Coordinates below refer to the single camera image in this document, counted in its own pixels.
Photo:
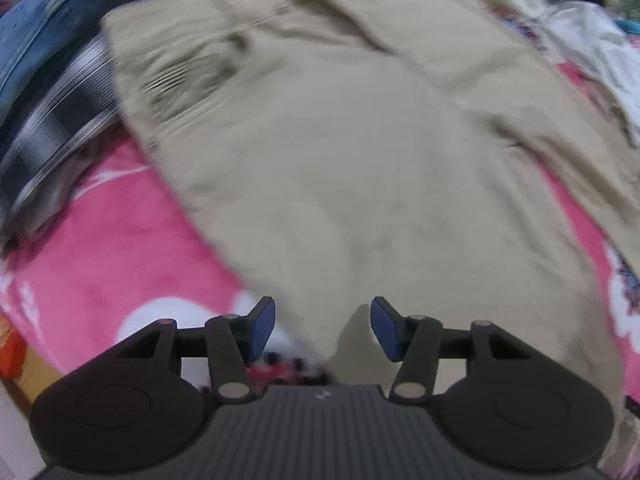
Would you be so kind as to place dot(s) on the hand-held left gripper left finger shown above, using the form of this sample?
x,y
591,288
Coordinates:
x,y
262,330

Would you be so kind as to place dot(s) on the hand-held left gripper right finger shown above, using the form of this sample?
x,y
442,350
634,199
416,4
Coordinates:
x,y
385,330

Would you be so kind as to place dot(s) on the beige pants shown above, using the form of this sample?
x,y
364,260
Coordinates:
x,y
350,160

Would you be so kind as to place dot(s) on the pink floral blanket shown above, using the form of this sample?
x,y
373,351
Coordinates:
x,y
125,260

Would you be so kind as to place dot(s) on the red box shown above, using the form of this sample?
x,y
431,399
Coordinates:
x,y
10,350

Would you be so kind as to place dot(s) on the black white plaid shirt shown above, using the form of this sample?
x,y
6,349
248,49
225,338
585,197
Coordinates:
x,y
60,125

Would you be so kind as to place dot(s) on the blue jeans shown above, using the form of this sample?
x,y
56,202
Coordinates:
x,y
50,20

